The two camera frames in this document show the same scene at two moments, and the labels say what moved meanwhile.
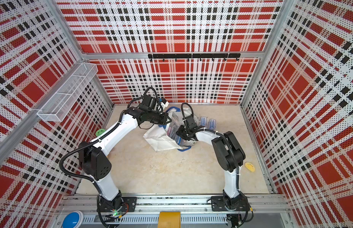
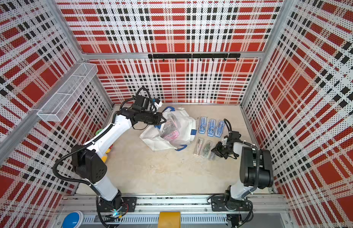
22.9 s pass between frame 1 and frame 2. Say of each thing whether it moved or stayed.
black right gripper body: moved
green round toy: stayed
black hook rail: stayed
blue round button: stayed
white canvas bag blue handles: moved
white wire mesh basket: stayed
